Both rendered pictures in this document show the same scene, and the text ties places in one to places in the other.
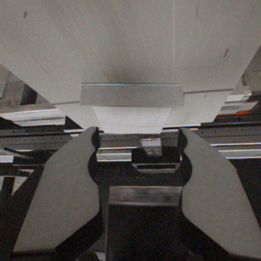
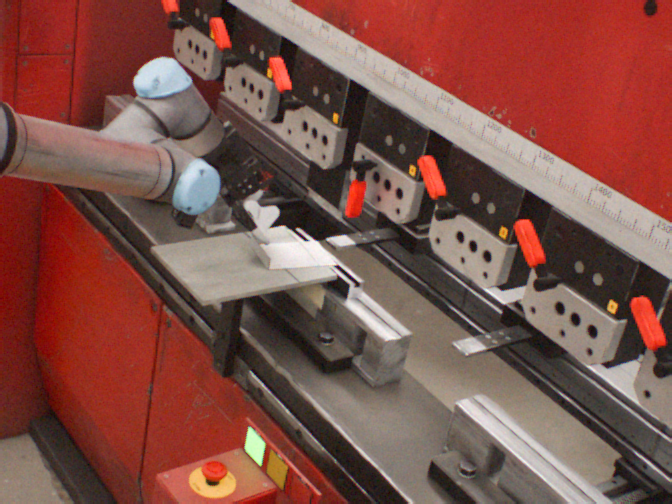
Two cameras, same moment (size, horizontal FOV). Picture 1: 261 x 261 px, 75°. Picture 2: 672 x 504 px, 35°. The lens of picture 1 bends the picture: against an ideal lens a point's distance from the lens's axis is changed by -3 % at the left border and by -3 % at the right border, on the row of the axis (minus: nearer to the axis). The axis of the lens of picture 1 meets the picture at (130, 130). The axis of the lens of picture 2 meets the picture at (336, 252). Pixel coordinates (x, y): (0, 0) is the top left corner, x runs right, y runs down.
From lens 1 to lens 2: 176 cm
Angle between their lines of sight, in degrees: 55
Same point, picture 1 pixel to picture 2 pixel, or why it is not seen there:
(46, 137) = (533, 362)
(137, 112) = (286, 253)
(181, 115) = (280, 239)
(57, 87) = (276, 277)
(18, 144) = (579, 385)
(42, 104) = (351, 317)
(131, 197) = (331, 206)
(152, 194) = (322, 201)
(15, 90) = (369, 353)
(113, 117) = (301, 261)
